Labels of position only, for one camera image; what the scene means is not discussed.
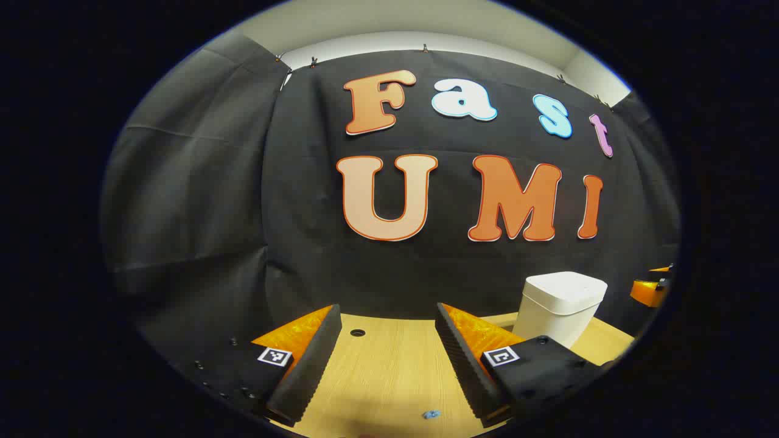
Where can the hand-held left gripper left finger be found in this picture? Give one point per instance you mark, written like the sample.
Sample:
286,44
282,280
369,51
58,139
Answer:
310,371

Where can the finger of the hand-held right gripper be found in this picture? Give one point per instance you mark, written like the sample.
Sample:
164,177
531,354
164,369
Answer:
646,293
662,268

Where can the wooden desktop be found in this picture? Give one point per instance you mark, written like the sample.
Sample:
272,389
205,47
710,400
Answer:
389,377

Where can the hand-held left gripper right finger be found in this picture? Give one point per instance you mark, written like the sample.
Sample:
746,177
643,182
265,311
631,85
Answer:
465,365

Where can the black backdrop cloth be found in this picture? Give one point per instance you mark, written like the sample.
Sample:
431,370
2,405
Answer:
304,255

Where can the blue paper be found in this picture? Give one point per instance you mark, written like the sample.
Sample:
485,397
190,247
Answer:
431,414

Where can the white desktop garbage bin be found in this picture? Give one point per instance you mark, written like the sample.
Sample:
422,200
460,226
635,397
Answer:
560,304

